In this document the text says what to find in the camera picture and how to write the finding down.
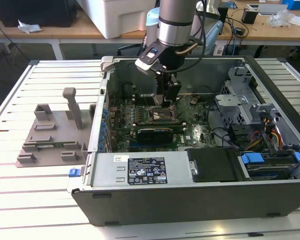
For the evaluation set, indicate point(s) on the small black box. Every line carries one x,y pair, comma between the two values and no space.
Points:
248,16

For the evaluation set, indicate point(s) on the large black box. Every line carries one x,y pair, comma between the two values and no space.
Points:
35,12

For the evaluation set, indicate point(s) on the wooden desk with clutter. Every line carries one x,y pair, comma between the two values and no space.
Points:
265,32

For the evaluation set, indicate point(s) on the silver power supply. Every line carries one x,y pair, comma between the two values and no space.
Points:
107,172

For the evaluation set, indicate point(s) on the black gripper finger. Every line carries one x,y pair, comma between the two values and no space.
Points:
160,87
173,91

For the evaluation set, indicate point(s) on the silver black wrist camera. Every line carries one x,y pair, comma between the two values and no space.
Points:
147,58

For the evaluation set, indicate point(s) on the black grey PC case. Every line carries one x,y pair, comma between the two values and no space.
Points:
190,207

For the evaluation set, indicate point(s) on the crumpled white paper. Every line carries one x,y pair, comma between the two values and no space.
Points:
27,27

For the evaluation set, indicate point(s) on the blue cardboard box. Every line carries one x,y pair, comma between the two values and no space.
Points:
298,4

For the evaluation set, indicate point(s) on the black drive bay cover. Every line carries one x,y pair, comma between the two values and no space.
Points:
210,165

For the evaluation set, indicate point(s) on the silver drive cage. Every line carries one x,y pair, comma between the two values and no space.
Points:
236,110

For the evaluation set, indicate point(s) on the crumpled clear plastic bag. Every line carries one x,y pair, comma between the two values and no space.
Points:
280,18

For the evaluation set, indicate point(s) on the blue case latch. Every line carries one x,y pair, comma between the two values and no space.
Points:
73,173

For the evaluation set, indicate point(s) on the flat grey white box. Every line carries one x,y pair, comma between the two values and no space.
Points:
272,8

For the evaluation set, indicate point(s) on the CPU socket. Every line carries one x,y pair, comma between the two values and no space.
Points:
152,116

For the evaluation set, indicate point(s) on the black graphics card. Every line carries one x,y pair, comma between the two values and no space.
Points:
155,136

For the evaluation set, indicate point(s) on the hard disk in blue carrier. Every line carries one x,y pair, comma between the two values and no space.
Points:
252,158

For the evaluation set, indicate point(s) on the round coin battery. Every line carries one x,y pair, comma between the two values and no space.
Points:
193,100

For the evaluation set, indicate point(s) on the metal locking lever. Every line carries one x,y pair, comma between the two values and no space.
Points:
147,103

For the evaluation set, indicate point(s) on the grey parts rack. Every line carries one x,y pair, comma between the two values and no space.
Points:
57,120

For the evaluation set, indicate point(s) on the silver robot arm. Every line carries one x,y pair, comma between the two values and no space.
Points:
176,25

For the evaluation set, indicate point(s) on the green motherboard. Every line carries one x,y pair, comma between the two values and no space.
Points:
190,135

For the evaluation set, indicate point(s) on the wooden desk white legs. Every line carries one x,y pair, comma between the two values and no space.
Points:
65,31

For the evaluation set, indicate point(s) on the black RAM slot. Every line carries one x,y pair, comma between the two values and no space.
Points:
140,98
160,124
160,120
140,102

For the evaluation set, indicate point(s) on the blue expansion slot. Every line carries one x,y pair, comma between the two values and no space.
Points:
133,145

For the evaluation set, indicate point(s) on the white plastic machine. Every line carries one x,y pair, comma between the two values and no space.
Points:
120,15

